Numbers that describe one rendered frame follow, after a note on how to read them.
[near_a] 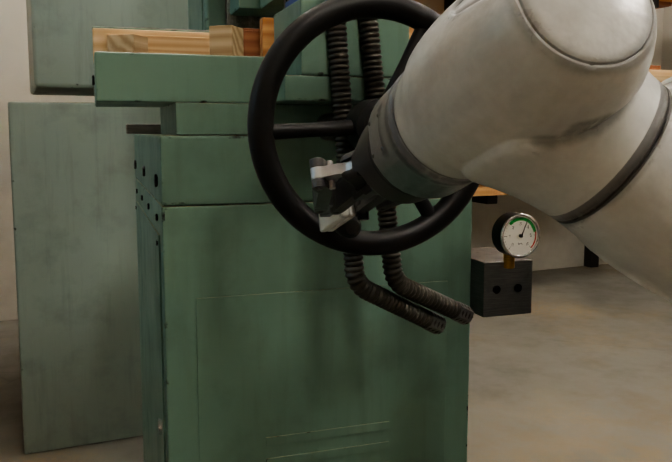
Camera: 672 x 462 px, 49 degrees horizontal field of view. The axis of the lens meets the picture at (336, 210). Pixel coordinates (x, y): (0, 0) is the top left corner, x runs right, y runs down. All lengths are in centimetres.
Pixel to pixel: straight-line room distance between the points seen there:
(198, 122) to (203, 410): 38
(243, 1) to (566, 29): 90
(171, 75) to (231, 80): 7
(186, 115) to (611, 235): 62
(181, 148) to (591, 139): 63
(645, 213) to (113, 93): 67
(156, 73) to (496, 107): 62
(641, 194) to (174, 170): 64
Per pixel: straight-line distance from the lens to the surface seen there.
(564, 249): 452
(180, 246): 96
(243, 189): 96
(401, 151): 48
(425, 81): 43
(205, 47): 111
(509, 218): 104
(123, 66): 94
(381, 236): 82
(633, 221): 44
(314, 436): 106
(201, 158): 95
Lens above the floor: 81
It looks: 6 degrees down
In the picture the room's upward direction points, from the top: straight up
